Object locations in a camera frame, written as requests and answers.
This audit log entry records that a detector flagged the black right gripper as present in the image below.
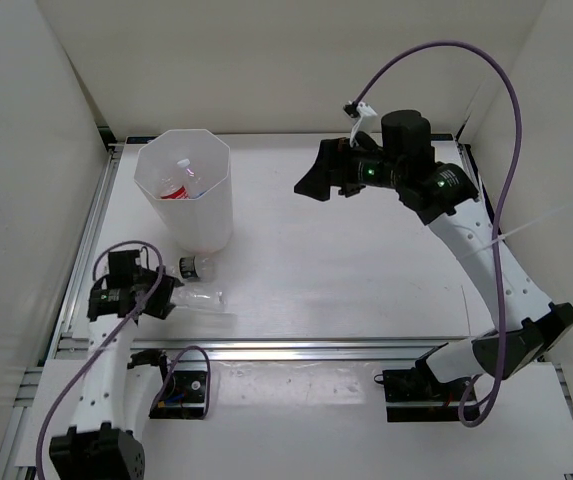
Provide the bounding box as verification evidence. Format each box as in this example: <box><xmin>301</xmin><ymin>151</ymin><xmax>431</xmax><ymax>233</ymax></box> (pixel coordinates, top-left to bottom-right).
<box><xmin>294</xmin><ymin>135</ymin><xmax>406</xmax><ymax>202</ymax></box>

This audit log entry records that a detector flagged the clear bottle white cap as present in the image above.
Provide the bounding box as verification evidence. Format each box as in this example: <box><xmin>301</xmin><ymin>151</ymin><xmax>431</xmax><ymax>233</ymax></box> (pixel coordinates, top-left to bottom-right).
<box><xmin>168</xmin><ymin>288</ymin><xmax>237</xmax><ymax>325</ymax></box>

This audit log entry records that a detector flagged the red label red cap bottle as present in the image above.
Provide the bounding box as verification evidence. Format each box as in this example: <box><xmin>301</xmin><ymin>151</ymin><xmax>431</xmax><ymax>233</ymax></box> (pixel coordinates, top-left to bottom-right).
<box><xmin>160</xmin><ymin>176</ymin><xmax>190</xmax><ymax>200</ymax></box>

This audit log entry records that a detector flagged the blue label clear bottle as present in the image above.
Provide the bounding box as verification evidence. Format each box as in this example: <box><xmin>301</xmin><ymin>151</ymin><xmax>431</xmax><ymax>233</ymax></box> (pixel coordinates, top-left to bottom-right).
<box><xmin>176</xmin><ymin>158</ymin><xmax>208</xmax><ymax>199</ymax></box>

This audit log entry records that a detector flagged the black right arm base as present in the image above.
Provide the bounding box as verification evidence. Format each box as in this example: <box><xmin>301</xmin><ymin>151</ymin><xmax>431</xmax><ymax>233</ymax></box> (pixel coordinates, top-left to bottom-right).
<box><xmin>373</xmin><ymin>368</ymin><xmax>471</xmax><ymax>423</ymax></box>

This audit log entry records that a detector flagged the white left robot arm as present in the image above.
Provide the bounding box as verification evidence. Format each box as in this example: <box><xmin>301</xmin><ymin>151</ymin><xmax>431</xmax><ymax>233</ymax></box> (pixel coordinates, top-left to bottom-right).
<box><xmin>35</xmin><ymin>240</ymin><xmax>180</xmax><ymax>479</ymax></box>

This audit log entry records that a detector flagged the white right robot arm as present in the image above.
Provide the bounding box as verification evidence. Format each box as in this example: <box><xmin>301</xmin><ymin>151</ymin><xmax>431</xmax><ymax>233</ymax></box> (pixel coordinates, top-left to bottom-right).
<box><xmin>294</xmin><ymin>110</ymin><xmax>573</xmax><ymax>400</ymax></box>

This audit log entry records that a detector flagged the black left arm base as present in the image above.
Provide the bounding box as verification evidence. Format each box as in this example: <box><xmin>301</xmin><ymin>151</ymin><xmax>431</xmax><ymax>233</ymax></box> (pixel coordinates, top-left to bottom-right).
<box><xmin>149</xmin><ymin>370</ymin><xmax>210</xmax><ymax>420</ymax></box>

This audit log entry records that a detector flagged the white octagonal plastic bin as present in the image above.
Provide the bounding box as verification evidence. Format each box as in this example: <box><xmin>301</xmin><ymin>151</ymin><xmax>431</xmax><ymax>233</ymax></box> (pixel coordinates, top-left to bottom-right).
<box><xmin>134</xmin><ymin>129</ymin><xmax>233</xmax><ymax>253</ymax></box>

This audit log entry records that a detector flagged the black label black cap bottle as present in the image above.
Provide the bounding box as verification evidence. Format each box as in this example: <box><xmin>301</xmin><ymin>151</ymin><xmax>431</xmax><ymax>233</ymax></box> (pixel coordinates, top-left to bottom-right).
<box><xmin>177</xmin><ymin>255</ymin><xmax>216</xmax><ymax>282</ymax></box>

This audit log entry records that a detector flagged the aluminium frame rail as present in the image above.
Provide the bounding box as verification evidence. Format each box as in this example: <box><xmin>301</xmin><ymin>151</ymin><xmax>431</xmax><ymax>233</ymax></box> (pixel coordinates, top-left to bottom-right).
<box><xmin>40</xmin><ymin>334</ymin><xmax>537</xmax><ymax>362</ymax></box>

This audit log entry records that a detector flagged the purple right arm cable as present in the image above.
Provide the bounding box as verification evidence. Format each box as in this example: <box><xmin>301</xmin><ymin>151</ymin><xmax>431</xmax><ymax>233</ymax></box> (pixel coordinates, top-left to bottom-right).
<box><xmin>343</xmin><ymin>39</ymin><xmax>523</xmax><ymax>427</ymax></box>

